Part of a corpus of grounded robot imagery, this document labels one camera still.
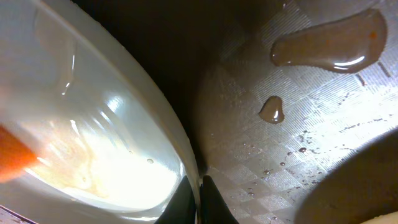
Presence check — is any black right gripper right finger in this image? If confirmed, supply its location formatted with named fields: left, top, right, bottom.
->
left=200, top=175, right=239, bottom=224

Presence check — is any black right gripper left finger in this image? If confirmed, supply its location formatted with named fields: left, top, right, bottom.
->
left=154, top=176, right=196, bottom=224

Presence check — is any white plate with stain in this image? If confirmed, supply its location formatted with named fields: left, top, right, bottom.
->
left=1, top=1, right=199, bottom=223

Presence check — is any green and orange sponge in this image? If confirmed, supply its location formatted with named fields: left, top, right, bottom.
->
left=1, top=126, right=39, bottom=183

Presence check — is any large brown tray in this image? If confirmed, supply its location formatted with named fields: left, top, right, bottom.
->
left=193, top=1, right=397, bottom=223

